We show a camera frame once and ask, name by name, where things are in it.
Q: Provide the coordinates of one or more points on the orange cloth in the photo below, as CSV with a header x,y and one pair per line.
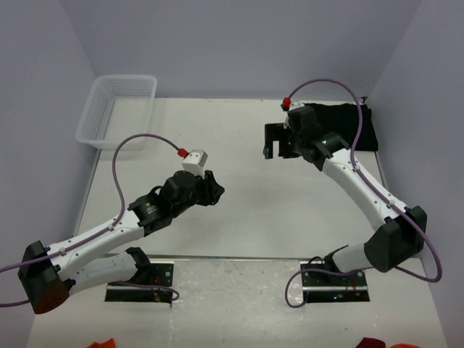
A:
x,y
110,343
404,345

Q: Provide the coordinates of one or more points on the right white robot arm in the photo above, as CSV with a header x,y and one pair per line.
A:
x,y
396,227

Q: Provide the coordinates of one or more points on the white plastic basket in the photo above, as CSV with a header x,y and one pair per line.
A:
x,y
118,106

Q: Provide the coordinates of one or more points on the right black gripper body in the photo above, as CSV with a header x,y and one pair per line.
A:
x,y
294,148

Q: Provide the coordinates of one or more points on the black t shirt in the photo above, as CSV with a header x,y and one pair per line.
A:
x,y
344,120

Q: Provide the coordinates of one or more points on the orange cloth bottom right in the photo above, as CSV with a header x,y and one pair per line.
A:
x,y
404,345

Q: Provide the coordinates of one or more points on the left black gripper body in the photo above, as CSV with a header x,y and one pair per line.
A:
x,y
196,197

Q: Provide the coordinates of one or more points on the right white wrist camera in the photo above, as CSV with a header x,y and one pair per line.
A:
x,y
293,106

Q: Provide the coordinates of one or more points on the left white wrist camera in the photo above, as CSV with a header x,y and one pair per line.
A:
x,y
194,162

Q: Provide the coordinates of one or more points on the dark red cloth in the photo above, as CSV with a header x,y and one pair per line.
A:
x,y
367,342

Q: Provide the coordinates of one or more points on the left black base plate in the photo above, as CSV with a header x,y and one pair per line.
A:
x,y
157,274

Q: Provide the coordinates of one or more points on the orange cloth bottom left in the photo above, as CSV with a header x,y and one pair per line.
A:
x,y
110,343

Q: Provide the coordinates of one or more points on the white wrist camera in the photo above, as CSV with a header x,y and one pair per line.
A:
x,y
293,106
194,162

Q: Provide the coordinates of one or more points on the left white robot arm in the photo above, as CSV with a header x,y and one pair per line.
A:
x,y
51,274

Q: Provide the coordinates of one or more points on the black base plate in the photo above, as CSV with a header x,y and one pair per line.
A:
x,y
322,288
157,274

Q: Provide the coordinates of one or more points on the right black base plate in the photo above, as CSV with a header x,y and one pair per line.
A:
x,y
322,288

